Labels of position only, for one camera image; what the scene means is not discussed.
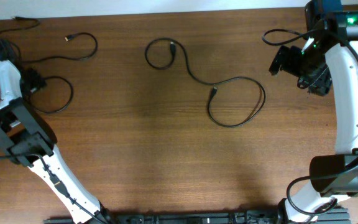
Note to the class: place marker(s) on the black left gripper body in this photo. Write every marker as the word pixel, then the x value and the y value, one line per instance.
pixel 30 83

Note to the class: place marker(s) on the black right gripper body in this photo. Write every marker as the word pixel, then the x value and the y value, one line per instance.
pixel 305 66

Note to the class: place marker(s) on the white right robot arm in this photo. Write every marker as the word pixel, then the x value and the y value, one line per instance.
pixel 328 62

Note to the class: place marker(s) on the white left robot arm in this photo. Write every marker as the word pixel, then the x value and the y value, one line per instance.
pixel 26 139

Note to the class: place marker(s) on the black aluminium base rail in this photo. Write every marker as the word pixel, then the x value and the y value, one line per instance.
pixel 197 217

